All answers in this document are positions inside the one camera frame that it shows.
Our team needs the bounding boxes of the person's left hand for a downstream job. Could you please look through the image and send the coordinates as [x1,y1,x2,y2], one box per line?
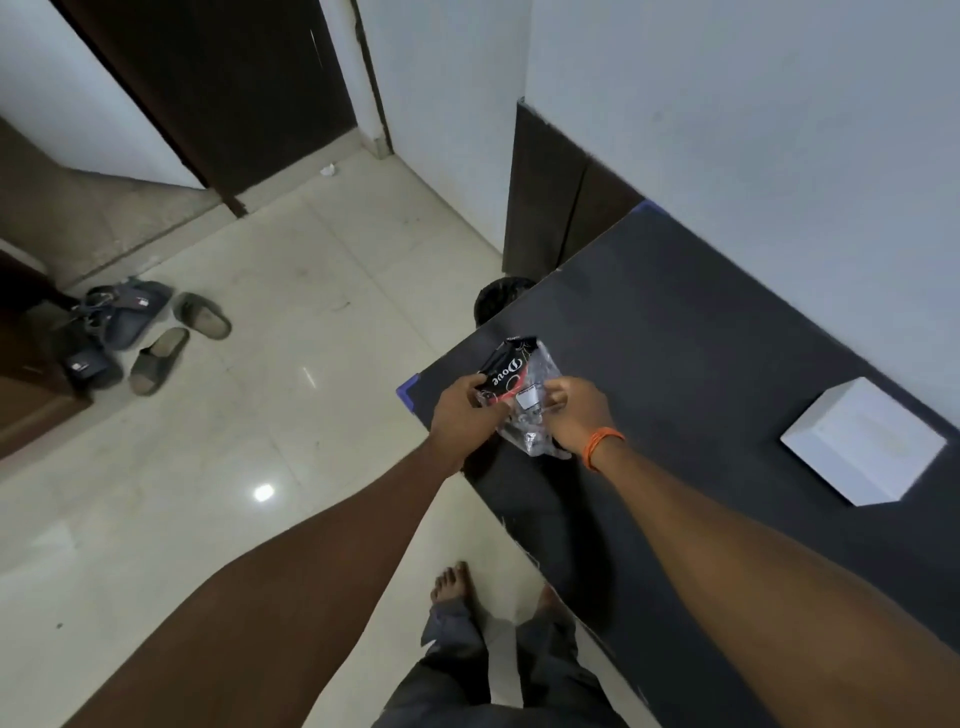
[429,372,516,475]

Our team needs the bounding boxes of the person's right hand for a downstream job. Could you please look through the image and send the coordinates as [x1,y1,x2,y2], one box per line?
[540,376,625,462]

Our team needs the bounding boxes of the clear plastic packet black label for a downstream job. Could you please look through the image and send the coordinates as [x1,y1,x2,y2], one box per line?
[475,336,574,460]

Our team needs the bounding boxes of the person's left forearm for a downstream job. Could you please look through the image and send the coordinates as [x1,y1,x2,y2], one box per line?
[63,433,468,728]

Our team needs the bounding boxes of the person's right forearm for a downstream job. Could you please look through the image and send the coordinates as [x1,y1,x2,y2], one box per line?
[597,439,960,728]

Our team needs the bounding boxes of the orange wristband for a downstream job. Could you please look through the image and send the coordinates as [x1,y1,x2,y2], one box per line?
[582,426,627,472]

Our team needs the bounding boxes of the black waste bin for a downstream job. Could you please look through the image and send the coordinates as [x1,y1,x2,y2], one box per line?
[473,276,538,328]

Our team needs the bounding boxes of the dark brown cabinet panel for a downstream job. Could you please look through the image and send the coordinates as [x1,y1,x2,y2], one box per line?
[501,99,648,284]

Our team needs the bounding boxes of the person's left foot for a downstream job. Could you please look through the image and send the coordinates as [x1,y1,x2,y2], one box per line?
[429,561,475,609]

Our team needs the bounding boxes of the person's foot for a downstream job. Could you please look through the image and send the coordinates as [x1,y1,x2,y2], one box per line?
[429,561,475,609]
[535,583,574,624]

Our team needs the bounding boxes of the person's right foot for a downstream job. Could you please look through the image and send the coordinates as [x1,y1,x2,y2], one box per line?
[535,583,574,624]

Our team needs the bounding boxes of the olive slide sandal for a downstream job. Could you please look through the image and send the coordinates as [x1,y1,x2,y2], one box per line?
[127,327,192,397]
[172,291,233,342]

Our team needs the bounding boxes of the person's grey trousers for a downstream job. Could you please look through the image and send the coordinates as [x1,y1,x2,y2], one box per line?
[372,596,630,728]

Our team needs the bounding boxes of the white cardboard box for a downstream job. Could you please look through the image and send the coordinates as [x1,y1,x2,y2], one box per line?
[780,376,948,508]

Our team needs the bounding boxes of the dark blue slide sandal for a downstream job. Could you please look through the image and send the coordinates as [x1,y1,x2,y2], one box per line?
[81,276,175,351]
[58,336,126,392]

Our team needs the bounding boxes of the dark wooden door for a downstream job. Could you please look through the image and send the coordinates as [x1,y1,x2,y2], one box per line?
[51,0,360,219]

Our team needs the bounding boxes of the brown wooden furniture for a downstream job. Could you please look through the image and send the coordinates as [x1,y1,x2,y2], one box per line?
[0,249,94,460]

